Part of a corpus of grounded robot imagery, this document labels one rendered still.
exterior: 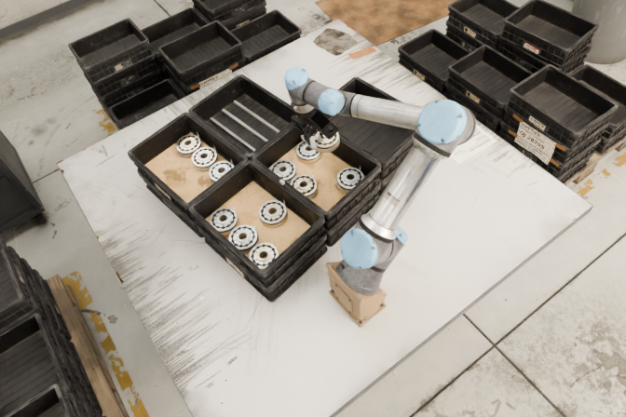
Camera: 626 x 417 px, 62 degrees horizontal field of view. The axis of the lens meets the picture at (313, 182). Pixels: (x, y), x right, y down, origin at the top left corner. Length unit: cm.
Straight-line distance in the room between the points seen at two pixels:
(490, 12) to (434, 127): 228
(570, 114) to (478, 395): 140
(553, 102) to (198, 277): 192
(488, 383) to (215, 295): 128
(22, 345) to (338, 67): 188
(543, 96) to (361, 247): 168
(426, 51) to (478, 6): 47
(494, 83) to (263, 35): 144
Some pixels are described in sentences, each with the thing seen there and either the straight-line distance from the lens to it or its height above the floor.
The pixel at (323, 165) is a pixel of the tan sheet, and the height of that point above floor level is 83.
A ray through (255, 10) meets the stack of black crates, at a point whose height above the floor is 45.
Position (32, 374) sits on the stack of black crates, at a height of 38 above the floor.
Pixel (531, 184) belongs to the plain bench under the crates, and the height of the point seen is 70.
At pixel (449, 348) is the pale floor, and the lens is 258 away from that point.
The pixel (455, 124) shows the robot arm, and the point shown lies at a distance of 138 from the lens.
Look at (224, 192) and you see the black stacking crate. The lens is 195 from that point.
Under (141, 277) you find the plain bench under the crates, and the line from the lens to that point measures 208.
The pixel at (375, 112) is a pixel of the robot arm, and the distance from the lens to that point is 163.
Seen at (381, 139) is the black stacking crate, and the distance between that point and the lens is 212.
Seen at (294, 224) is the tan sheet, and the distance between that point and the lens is 189.
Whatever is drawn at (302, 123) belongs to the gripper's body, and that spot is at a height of 113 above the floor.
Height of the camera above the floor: 240
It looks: 52 degrees down
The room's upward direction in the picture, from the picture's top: 8 degrees counter-clockwise
